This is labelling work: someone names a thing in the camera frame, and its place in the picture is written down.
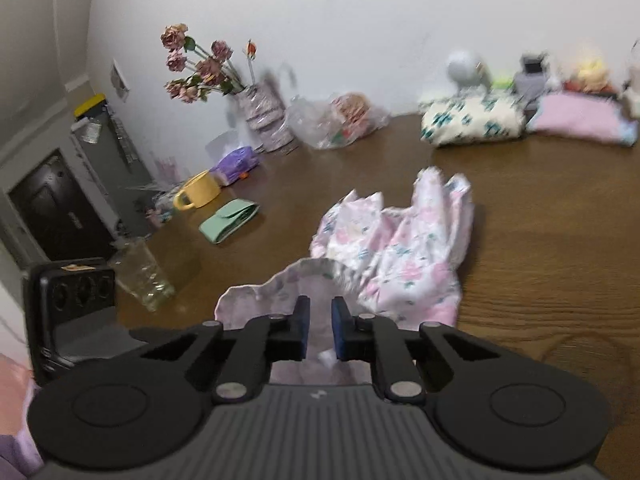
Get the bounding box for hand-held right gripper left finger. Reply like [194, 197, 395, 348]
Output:
[140, 295, 311, 404]

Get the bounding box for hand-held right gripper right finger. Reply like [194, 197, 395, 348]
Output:
[331, 296, 501, 404]

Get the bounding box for pink floral garment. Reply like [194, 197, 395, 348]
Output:
[214, 166, 475, 386]

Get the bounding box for person's left forearm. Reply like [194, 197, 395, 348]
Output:
[0, 352, 46, 478]

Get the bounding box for clear plastic cup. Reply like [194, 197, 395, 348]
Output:
[107, 237, 176, 313]

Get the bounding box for dark door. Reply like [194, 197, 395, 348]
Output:
[7, 150, 118, 263]

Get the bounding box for green fabric pouch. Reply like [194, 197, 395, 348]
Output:
[199, 199, 258, 246]

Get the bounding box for yellow mug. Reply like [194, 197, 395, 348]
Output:
[172, 170, 222, 211]

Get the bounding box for purple bag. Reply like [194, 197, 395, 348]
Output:
[210, 146, 261, 187]

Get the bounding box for patterned flower vase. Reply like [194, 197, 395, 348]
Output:
[235, 82, 301, 153]

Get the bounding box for clear plastic snack bag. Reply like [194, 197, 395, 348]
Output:
[287, 91, 391, 151]

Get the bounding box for white floral cushion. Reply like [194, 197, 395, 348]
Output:
[419, 87, 526, 148]

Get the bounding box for dried rose bouquet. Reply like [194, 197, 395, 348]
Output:
[160, 22, 261, 106]

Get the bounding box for white round device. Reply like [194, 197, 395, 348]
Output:
[446, 49, 488, 91]

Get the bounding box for grey and black box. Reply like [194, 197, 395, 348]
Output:
[515, 52, 551, 100]

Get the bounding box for pink folded cloth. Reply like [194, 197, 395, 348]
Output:
[527, 92, 640, 147]

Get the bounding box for yellow plush toy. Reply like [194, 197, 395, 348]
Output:
[565, 55, 621, 96]

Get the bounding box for white wall switch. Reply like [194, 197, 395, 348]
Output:
[110, 59, 130, 96]

